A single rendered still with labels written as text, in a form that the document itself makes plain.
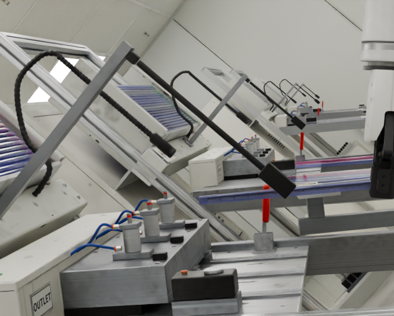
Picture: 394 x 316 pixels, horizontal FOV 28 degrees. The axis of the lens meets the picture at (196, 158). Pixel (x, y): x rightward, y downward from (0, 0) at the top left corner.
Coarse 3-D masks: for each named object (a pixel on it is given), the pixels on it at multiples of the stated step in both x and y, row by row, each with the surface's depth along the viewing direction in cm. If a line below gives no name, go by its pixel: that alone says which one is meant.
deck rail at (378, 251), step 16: (288, 240) 128; (304, 240) 128; (320, 240) 127; (336, 240) 127; (352, 240) 126; (368, 240) 126; (384, 240) 126; (320, 256) 128; (336, 256) 127; (352, 256) 127; (368, 256) 126; (384, 256) 126; (320, 272) 128; (336, 272) 127; (352, 272) 127
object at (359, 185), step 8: (320, 184) 108; (328, 184) 107; (336, 184) 107; (344, 184) 106; (352, 184) 106; (360, 184) 106; (368, 184) 106; (232, 192) 110; (240, 192) 109; (248, 192) 109; (256, 192) 109; (264, 192) 108; (272, 192) 108; (296, 192) 108; (304, 192) 107; (312, 192) 107; (320, 192) 107; (328, 192) 107; (200, 200) 110; (208, 200) 110; (216, 200) 110; (224, 200) 109; (232, 200) 109; (240, 200) 109
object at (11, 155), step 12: (0, 120) 132; (0, 132) 129; (12, 132) 132; (0, 144) 123; (12, 144) 127; (24, 144) 131; (0, 156) 118; (12, 156) 122; (24, 156) 126; (0, 168) 115; (12, 168) 118
